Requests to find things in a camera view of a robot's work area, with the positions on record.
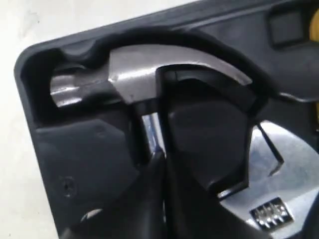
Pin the black plastic tool case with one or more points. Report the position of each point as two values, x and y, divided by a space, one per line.
90 154

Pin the yellow tape measure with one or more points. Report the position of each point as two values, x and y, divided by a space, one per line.
314 36

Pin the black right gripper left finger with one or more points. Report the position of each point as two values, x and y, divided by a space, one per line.
136 214

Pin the black handled adjustable wrench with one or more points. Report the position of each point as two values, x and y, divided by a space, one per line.
283 182

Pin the steel claw hammer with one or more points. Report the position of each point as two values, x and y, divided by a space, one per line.
131 75

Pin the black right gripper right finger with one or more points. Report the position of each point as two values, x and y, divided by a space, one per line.
192 213

